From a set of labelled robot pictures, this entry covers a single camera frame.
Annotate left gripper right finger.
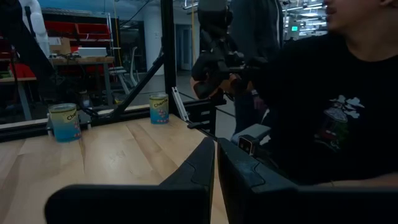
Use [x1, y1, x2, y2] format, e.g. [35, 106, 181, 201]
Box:
[217, 138, 398, 224]

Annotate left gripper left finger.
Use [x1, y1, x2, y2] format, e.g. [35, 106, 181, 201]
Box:
[44, 136, 216, 224]

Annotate tall cherries label can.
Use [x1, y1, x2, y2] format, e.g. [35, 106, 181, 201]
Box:
[149, 93, 170, 125]
[49, 103, 82, 143]

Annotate person's forearm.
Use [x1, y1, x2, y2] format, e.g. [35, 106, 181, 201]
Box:
[317, 172, 398, 188]

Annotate red storage bin shelf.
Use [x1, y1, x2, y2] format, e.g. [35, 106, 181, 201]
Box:
[43, 20, 113, 43]

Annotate person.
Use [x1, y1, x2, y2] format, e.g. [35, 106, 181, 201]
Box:
[229, 0, 284, 135]
[248, 0, 398, 187]

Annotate person's hand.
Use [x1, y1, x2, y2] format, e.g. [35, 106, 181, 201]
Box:
[190, 74, 254, 100]

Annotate white office chair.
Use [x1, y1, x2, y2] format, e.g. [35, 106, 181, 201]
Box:
[108, 46, 140, 96]

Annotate wooden workbench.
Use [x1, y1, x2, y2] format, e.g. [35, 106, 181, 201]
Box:
[49, 55, 116, 108]

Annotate cardboard box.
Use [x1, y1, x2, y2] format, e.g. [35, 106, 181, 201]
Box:
[48, 37, 72, 56]

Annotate red plastic bin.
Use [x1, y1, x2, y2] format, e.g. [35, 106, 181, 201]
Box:
[9, 63, 37, 79]

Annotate white humanoid figure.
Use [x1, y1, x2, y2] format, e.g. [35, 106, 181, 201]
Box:
[18, 0, 51, 58]

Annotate small table-level camera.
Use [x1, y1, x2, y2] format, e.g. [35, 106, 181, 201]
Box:
[238, 134, 261, 156]

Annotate silver angle bracket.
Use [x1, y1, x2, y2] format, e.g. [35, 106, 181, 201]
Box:
[172, 86, 190, 123]

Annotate black aluminium rig frame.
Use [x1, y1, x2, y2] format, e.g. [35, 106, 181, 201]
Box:
[0, 0, 228, 144]

